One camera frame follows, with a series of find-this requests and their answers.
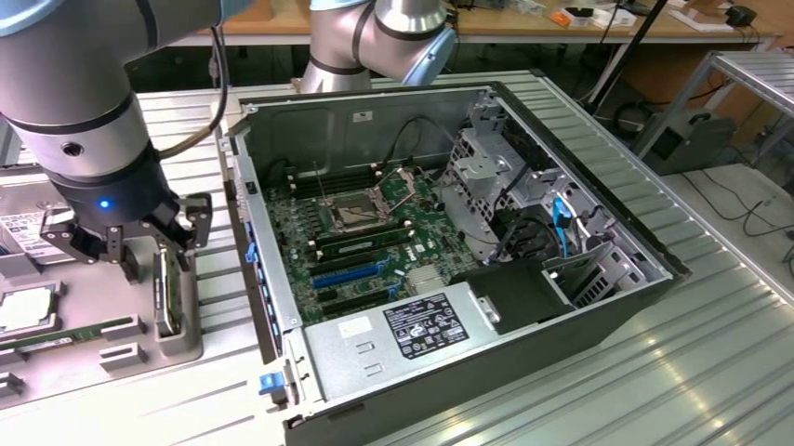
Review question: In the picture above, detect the black NVIDIA graphics card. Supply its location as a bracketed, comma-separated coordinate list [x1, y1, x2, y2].
[152, 244, 188, 337]

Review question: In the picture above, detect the silver chipset heatsink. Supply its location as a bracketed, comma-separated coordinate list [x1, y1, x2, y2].
[406, 267, 447, 288]

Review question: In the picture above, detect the black tripod pole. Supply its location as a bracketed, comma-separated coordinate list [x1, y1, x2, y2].
[586, 0, 671, 111]

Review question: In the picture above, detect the open black PC case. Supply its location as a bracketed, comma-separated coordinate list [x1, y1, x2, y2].
[210, 81, 691, 446]

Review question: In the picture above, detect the white paper stack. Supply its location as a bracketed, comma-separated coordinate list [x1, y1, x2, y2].
[666, 7, 737, 33]

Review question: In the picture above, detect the aluminium frame table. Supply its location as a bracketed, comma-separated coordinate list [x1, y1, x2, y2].
[635, 48, 794, 164]

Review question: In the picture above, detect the long black expansion slot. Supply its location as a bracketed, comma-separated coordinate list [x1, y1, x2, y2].
[319, 290, 393, 321]
[308, 255, 374, 279]

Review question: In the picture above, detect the blue flat disk wire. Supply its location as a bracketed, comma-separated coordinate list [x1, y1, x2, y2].
[549, 196, 574, 261]

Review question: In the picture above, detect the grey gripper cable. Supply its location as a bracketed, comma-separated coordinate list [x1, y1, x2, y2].
[154, 25, 232, 157]

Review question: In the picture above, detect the CPU socket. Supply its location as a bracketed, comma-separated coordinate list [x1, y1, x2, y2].
[326, 189, 398, 233]

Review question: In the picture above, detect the silver CPU chip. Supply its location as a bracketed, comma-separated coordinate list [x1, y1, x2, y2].
[0, 286, 56, 330]

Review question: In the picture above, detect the black disk wire bundle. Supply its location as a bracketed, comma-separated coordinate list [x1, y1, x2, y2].
[493, 203, 563, 267]

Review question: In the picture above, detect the grey power supply unit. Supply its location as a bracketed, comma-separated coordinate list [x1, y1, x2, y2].
[299, 280, 505, 406]

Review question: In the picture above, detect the metal socket cover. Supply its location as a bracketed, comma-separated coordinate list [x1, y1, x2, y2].
[369, 165, 431, 218]

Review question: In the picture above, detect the orange white small box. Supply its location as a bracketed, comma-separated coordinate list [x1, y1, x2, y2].
[549, 7, 597, 28]

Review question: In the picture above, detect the white flat box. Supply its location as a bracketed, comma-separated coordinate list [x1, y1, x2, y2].
[589, 8, 639, 28]

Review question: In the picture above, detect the silver metal disk bay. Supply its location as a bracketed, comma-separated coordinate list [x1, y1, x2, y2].
[441, 125, 563, 255]

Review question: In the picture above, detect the black floor device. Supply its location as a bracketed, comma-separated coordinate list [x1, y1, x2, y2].
[642, 111, 738, 177]

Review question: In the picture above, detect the thin metal locking lever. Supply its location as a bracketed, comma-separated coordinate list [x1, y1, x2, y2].
[312, 159, 331, 206]

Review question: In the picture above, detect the black looped wire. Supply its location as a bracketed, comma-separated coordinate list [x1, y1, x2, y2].
[379, 115, 465, 169]

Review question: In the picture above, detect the green RAM stick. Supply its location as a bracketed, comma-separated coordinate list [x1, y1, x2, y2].
[0, 324, 108, 355]
[316, 226, 415, 257]

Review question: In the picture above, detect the green motherboard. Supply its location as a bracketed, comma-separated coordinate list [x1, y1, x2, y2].
[263, 164, 493, 324]

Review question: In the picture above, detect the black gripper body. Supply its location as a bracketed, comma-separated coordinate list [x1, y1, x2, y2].
[47, 148, 183, 237]

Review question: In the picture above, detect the black coiled floor cable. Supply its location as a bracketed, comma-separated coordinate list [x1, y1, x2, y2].
[610, 99, 650, 138]

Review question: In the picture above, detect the grey parts rack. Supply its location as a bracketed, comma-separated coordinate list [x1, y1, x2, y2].
[0, 190, 206, 406]

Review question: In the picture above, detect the silver hard disk drive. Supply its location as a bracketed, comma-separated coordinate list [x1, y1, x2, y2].
[0, 185, 80, 267]

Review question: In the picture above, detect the blue expansion slot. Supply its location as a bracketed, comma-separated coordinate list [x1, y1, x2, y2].
[311, 262, 381, 289]

